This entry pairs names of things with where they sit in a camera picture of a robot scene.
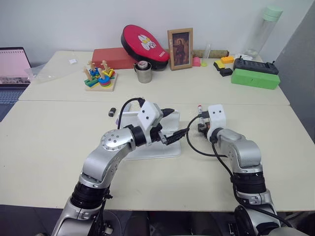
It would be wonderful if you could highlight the steel cup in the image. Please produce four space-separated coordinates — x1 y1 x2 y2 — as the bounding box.
133 61 153 84

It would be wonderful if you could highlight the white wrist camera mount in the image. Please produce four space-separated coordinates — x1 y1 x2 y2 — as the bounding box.
206 104 227 141
137 101 164 145

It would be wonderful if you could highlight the red black paddle case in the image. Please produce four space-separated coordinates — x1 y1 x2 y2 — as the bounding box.
120 24 170 72

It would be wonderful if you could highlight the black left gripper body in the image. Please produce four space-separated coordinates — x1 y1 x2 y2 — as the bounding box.
150 122 169 146

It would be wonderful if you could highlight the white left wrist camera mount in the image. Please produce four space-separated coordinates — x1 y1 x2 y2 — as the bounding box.
137 101 164 145

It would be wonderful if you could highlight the clear plastic tube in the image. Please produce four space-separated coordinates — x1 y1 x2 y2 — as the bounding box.
202 43 213 64

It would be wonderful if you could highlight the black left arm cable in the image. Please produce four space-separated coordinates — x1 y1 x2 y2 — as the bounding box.
117 97 146 130

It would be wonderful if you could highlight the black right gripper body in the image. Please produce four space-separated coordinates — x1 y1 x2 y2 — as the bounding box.
196 118 210 135

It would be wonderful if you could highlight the wooden shape stacking toy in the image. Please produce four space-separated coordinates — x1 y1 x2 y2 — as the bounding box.
82 59 119 92

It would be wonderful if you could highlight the framed portrait picture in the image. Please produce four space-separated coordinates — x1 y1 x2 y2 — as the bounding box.
167 28 193 71

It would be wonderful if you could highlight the brown rolled stick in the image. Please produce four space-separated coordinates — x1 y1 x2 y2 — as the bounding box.
165 49 230 57

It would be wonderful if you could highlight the green rectangular box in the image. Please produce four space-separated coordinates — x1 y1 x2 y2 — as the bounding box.
230 68 281 90

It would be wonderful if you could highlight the red rectangular box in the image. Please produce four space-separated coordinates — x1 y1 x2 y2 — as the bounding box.
92 47 138 71

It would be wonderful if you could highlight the open laptop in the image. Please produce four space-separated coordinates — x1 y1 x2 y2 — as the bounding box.
0 47 32 122

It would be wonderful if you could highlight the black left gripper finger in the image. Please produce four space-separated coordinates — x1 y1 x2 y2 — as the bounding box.
163 128 189 146
160 108 177 119

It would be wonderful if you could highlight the crumpled white paper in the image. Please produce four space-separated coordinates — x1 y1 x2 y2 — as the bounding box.
233 53 254 61

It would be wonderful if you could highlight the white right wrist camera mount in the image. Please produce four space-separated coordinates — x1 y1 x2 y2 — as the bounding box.
206 104 227 141

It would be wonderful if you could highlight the clear plastic bag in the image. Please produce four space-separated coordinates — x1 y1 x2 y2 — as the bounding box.
24 57 86 85

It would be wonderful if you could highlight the black flat device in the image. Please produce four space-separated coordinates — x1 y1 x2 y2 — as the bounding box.
233 56 280 75

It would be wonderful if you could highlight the clear bottle green lid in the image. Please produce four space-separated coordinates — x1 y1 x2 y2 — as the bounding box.
243 5 284 57

